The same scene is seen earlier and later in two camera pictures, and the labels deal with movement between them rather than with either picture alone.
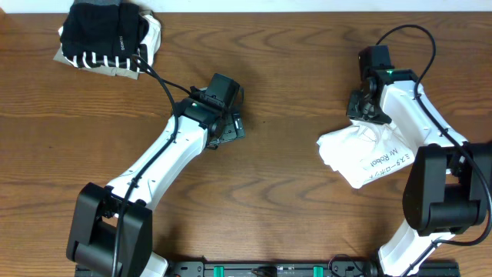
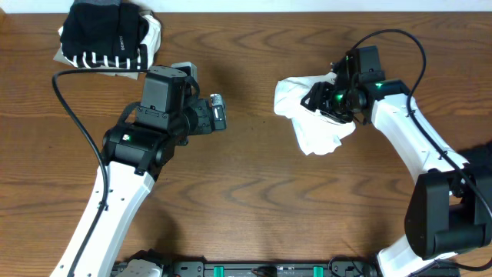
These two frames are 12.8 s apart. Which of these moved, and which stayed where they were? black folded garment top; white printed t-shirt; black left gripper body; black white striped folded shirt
Moved: black left gripper body; white printed t-shirt
Stayed: black folded garment top; black white striped folded shirt
